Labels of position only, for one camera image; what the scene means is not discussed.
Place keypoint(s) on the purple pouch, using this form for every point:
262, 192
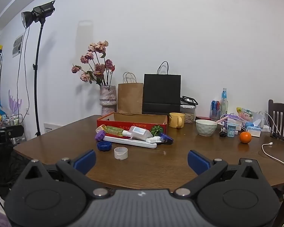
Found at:
234, 117

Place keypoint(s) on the white tape roll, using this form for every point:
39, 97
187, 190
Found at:
121, 153

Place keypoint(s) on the white plastic bottle green label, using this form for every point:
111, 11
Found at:
139, 132

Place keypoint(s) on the blue soda can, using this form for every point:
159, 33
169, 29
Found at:
214, 110

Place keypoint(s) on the white bowl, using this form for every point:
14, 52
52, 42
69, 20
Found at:
206, 127

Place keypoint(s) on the red cardboard box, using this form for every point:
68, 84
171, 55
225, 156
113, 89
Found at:
132, 124

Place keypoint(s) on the dark wooden chair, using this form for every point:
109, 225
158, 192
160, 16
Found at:
281, 118

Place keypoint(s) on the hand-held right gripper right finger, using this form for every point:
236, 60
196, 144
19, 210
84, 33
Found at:
197, 162

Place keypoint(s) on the brown paper bag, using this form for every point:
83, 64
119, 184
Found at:
130, 97

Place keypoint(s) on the blue tissue pack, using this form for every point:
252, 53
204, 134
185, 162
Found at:
253, 130

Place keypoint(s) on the small teal-labelled bottle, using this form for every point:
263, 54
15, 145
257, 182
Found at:
231, 131

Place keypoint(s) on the mottled pink ceramic vase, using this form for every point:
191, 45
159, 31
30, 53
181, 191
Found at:
108, 99

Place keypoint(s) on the pink spoon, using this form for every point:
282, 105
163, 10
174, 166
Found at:
221, 119

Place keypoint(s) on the white long plastic tray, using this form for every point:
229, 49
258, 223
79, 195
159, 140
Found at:
132, 143

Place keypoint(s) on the green striped ball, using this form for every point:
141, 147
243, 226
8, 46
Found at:
157, 130

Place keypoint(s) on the colourful snack packet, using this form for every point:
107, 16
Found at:
245, 113

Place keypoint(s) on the purple wall decoration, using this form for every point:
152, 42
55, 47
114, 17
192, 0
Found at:
14, 104

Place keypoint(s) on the cluttered storage rack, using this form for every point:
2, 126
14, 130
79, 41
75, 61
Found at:
0, 118

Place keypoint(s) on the orange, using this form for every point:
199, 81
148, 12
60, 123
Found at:
245, 137

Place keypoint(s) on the black paper bag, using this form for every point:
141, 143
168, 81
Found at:
161, 92

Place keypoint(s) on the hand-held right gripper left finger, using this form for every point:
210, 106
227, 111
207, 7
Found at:
86, 160

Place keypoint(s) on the small red box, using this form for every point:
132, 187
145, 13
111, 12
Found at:
202, 118

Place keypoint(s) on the black studio light on stand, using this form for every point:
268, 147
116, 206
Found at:
39, 75

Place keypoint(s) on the wall poster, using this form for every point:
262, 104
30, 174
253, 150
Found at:
18, 46

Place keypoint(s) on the purple bottle cap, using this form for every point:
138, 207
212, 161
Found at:
100, 136

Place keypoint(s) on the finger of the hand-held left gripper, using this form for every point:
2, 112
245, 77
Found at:
13, 131

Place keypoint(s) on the dried pink flowers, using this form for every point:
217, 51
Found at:
97, 68

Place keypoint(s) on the blue bottle cap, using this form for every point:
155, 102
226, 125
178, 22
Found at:
104, 146

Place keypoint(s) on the clear food container black lid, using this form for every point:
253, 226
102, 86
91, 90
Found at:
188, 113

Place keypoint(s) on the green clear plastic bottle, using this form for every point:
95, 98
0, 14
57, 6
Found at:
113, 130

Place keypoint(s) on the small black object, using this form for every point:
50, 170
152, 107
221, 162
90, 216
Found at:
222, 133

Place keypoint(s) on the clear glass bottle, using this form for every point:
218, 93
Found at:
223, 106

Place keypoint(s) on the yellow mug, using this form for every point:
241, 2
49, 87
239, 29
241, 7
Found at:
175, 120

